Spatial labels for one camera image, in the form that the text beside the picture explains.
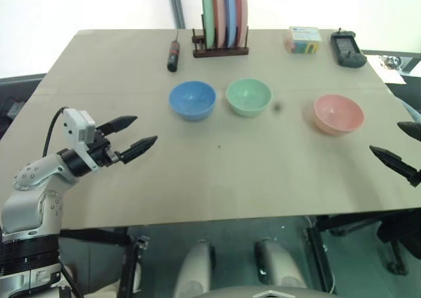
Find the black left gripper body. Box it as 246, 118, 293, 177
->
86, 129, 124, 168

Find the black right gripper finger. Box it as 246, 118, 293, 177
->
397, 120, 421, 138
369, 145, 421, 189

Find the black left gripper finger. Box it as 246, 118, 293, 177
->
119, 135, 159, 165
98, 115, 139, 136

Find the black side desk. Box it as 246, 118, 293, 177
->
360, 49, 421, 123

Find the white paper sheet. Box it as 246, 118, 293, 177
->
380, 70, 408, 86

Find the shiny metal object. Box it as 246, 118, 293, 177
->
377, 54, 405, 71

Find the blue bowl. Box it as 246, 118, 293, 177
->
168, 80, 217, 122

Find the red bowl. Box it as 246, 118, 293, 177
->
312, 94, 365, 136

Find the black office chair base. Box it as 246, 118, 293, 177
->
376, 219, 416, 276

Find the black and red screwdriver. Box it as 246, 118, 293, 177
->
166, 29, 182, 73

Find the black handheld remote controller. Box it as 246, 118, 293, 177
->
330, 28, 368, 70

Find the black metal table leg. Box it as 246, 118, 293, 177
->
304, 213, 384, 296
59, 228, 153, 296

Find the green bowl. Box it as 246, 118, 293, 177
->
225, 78, 274, 118

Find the dark wooden plate rack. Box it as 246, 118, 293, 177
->
191, 26, 250, 59

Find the grey upright pole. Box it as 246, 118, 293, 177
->
167, 0, 186, 30

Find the grey rounded left robot leg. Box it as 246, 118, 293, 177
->
172, 239, 217, 298

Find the grey rounded robot leg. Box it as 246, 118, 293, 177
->
254, 239, 309, 298
172, 239, 217, 298

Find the green plate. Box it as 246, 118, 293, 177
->
200, 0, 215, 49

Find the clear box with coloured items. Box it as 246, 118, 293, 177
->
284, 26, 322, 56

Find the pink plate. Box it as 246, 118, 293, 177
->
211, 0, 228, 48

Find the blue plate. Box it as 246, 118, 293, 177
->
222, 0, 239, 47

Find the grey rounded right robot leg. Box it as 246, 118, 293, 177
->
254, 239, 309, 298

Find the red plate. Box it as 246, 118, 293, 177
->
233, 0, 249, 47

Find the grey robot body panel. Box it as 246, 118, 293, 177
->
203, 286, 334, 298

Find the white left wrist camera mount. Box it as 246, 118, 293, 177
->
62, 108, 100, 173

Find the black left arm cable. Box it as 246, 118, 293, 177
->
42, 107, 67, 158

